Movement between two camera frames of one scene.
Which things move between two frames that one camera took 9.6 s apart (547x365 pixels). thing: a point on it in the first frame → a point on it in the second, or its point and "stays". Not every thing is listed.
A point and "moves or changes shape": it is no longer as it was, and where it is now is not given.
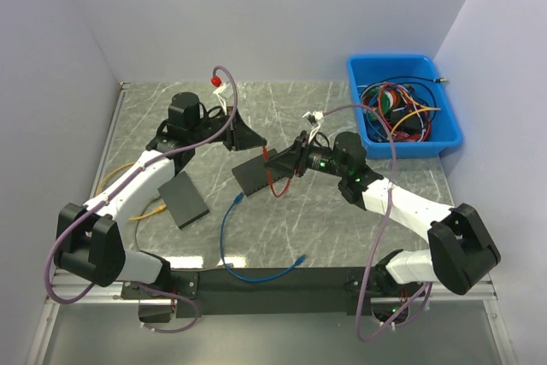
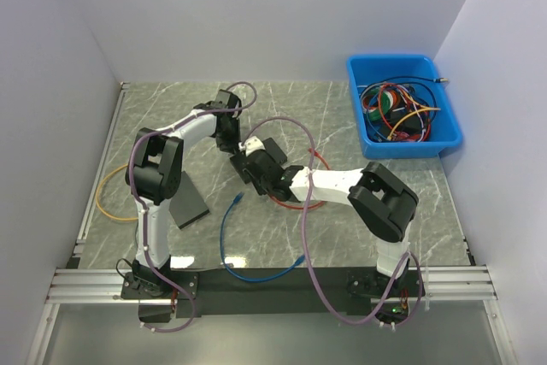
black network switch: (182, 200) stays
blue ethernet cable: (269, 277) stays
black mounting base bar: (303, 291) stays
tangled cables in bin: (406, 103) stays
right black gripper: (294, 156) → (260, 190)
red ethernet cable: (266, 156) moves or changes shape
